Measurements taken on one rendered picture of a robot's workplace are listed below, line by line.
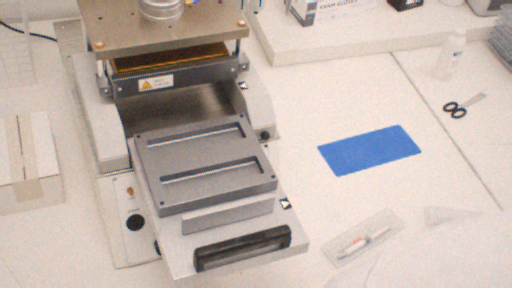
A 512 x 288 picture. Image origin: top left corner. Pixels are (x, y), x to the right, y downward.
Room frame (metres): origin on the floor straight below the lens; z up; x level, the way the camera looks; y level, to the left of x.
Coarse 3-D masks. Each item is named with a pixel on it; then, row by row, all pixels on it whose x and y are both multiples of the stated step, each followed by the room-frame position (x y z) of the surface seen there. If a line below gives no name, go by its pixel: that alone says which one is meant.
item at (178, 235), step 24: (144, 192) 0.61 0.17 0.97; (264, 192) 0.64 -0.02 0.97; (168, 216) 0.57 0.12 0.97; (192, 216) 0.55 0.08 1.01; (216, 216) 0.56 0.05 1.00; (240, 216) 0.58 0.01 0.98; (264, 216) 0.60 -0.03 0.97; (288, 216) 0.60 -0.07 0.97; (168, 240) 0.53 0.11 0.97; (192, 240) 0.53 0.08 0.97; (216, 240) 0.54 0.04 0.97; (168, 264) 0.49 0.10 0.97; (192, 264) 0.49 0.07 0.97; (216, 264) 0.50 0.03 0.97; (240, 264) 0.51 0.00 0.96
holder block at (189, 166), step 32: (192, 128) 0.75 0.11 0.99; (224, 128) 0.77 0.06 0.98; (160, 160) 0.66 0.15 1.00; (192, 160) 0.67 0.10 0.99; (224, 160) 0.68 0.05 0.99; (256, 160) 0.70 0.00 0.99; (160, 192) 0.60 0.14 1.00; (192, 192) 0.60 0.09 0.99; (224, 192) 0.61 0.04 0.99; (256, 192) 0.64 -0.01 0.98
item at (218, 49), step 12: (180, 48) 0.88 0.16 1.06; (192, 48) 0.88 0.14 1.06; (204, 48) 0.89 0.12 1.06; (216, 48) 0.89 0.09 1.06; (120, 60) 0.82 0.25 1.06; (132, 60) 0.83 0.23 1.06; (144, 60) 0.83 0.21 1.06; (156, 60) 0.84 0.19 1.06; (168, 60) 0.84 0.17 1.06; (180, 60) 0.85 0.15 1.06; (192, 60) 0.85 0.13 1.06; (120, 72) 0.80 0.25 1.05
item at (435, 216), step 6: (426, 210) 0.82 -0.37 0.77; (432, 210) 0.82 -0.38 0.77; (438, 210) 0.82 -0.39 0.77; (444, 210) 0.82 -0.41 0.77; (450, 210) 0.83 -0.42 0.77; (456, 210) 0.83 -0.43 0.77; (462, 210) 0.83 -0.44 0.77; (426, 216) 0.80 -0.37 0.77; (432, 216) 0.80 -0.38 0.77; (438, 216) 0.81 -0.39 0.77; (444, 216) 0.81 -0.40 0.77; (450, 216) 0.81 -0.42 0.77; (456, 216) 0.81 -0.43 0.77; (462, 216) 0.82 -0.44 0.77; (468, 216) 0.82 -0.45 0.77; (432, 222) 0.79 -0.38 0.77; (438, 222) 0.79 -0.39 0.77; (444, 222) 0.79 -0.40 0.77
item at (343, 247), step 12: (372, 216) 0.78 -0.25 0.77; (384, 216) 0.79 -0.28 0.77; (396, 216) 0.79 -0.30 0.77; (360, 228) 0.75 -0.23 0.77; (372, 228) 0.75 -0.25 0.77; (384, 228) 0.76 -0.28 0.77; (396, 228) 0.76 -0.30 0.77; (336, 240) 0.71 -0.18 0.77; (348, 240) 0.72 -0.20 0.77; (360, 240) 0.72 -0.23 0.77; (372, 240) 0.72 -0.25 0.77; (336, 252) 0.68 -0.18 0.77; (348, 252) 0.69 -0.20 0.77; (360, 252) 0.69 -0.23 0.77
